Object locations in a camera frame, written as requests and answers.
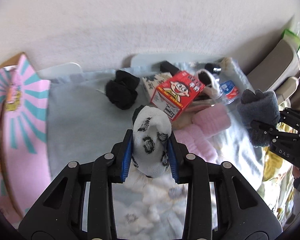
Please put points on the grey paw plush sock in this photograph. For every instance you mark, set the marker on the grey paw plush sock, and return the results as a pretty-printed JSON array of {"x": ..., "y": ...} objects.
[{"x": 258, "y": 106}]

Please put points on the green white packet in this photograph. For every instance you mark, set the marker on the green white packet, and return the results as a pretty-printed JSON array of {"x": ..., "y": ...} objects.
[{"x": 292, "y": 39}]

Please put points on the floral green yellow quilt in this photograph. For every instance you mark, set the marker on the floral green yellow quilt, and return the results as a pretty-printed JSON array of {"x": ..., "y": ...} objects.
[{"x": 276, "y": 188}]

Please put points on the cardboard box pink lining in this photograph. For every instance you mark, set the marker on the cardboard box pink lining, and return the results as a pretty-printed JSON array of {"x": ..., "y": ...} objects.
[{"x": 24, "y": 165}]

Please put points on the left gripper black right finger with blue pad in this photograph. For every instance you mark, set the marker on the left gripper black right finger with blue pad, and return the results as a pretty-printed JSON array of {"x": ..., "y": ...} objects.
[{"x": 176, "y": 153}]

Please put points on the light blue floral cloth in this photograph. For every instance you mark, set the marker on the light blue floral cloth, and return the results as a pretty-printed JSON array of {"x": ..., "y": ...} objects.
[{"x": 82, "y": 124}]

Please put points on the red cartoon milk carton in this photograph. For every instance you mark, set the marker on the red cartoon milk carton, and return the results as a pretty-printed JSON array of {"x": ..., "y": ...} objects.
[{"x": 175, "y": 94}]

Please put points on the pink fluffy sock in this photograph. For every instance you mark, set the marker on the pink fluffy sock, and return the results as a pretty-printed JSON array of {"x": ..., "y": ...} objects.
[
  {"x": 196, "y": 142},
  {"x": 211, "y": 121}
]

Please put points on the white folding table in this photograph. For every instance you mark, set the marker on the white folding table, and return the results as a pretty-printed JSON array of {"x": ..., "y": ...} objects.
[{"x": 138, "y": 60}]

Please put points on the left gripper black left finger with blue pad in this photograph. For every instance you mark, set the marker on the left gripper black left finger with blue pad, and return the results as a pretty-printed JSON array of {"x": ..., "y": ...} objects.
[{"x": 122, "y": 152}]

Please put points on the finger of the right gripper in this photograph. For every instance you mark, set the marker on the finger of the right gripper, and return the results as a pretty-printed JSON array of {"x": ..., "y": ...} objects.
[
  {"x": 290, "y": 116},
  {"x": 262, "y": 127}
]

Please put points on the black red lipstick tube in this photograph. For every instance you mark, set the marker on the black red lipstick tube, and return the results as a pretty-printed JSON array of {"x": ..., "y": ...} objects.
[{"x": 167, "y": 67}]

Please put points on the white floral small box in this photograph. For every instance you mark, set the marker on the white floral small box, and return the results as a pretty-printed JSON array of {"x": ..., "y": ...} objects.
[{"x": 149, "y": 83}]

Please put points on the black sock bundle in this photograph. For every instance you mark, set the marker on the black sock bundle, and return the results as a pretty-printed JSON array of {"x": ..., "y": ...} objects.
[{"x": 122, "y": 90}]

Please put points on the white black spotted sock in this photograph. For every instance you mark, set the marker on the white black spotted sock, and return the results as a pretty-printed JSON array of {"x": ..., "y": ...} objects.
[{"x": 151, "y": 131}]

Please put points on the white black fuzzy sock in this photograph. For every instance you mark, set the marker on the white black fuzzy sock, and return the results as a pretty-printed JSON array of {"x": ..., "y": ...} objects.
[{"x": 208, "y": 82}]

